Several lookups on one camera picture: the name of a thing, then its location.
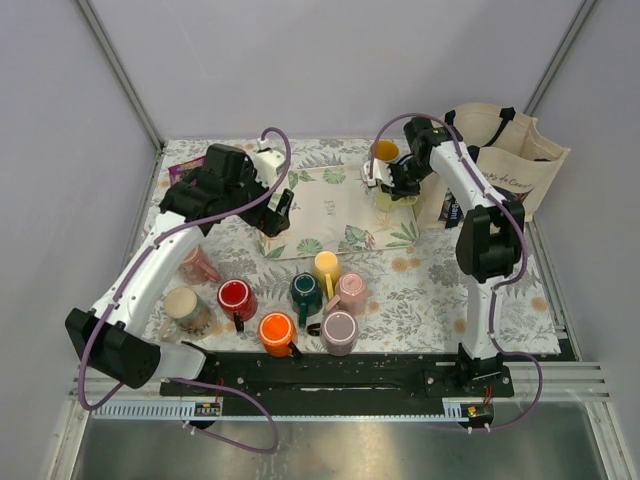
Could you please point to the blue floral mug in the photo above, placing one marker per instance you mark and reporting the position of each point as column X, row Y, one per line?
column 385, row 151

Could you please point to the beige canvas tote bag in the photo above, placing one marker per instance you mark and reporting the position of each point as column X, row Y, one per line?
column 513, row 156

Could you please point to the pink faceted mug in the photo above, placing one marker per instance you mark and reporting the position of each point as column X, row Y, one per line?
column 350, row 296

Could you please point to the yellow mug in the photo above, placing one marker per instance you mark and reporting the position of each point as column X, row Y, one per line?
column 327, row 270

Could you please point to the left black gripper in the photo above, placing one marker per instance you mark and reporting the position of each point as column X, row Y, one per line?
column 266, row 219

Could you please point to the orange mug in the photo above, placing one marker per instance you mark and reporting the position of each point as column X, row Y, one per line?
column 278, row 335

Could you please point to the dark green mug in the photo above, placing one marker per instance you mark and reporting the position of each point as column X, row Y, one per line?
column 306, row 297

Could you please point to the mauve purple mug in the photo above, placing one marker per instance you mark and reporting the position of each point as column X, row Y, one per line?
column 339, row 333

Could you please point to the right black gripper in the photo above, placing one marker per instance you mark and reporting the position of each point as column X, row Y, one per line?
column 397, row 191

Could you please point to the purple snack box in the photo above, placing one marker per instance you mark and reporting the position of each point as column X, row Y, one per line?
column 178, row 172

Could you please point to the pink patterned mug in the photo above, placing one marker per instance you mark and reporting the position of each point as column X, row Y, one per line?
column 196, row 268

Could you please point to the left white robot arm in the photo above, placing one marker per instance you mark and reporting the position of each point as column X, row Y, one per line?
column 108, row 336

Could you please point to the light green mug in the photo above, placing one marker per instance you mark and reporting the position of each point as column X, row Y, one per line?
column 385, row 203

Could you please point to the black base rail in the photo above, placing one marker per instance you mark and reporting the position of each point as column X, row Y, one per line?
column 368, row 378

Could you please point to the leaf print tray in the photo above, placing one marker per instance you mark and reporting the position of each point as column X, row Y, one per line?
column 333, row 210

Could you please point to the cream floral mug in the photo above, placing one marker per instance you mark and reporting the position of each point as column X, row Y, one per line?
column 187, row 314

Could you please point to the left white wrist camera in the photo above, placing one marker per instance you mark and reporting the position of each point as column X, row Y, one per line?
column 268, row 167

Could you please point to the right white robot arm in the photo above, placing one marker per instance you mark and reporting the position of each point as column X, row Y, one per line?
column 490, row 244

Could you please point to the red mug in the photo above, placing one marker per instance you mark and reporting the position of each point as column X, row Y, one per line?
column 238, row 301

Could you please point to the white cable duct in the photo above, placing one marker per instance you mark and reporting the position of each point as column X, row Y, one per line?
column 429, row 410

